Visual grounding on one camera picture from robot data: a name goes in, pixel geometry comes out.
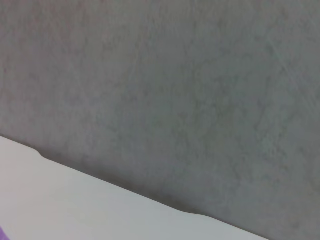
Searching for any purple wavy plastic bowl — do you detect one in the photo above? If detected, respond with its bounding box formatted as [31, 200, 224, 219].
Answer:
[0, 225, 11, 240]

